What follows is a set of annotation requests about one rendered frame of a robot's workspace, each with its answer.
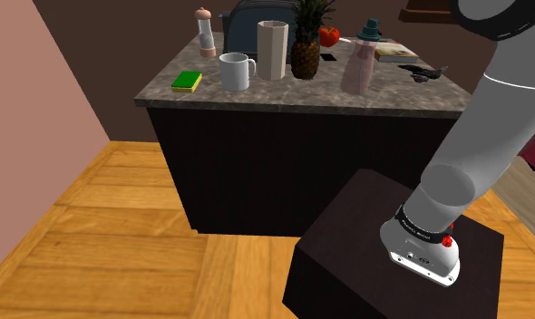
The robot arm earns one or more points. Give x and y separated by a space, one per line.
479 145

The dark kitchen island cabinet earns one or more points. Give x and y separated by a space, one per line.
267 176

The white mug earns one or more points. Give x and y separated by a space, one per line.
234 73

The beige faceted tall cup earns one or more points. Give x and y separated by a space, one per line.
272 51

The green and yellow sponge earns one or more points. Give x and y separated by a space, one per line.
186 81

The pineapple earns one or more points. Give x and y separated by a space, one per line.
306 48

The small black flat square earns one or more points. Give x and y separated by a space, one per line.
328 57

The dark robot stand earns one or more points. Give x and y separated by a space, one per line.
351 247

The dark blue toaster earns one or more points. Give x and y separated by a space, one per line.
245 31

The pink bottle with teal cap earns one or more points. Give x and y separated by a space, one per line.
359 62

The red tomato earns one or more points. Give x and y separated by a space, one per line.
329 36

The book with beige cover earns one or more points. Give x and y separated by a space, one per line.
395 53

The black toy jet plane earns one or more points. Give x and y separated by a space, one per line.
422 72

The dark wooden wall shelf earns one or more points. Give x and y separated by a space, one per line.
426 13

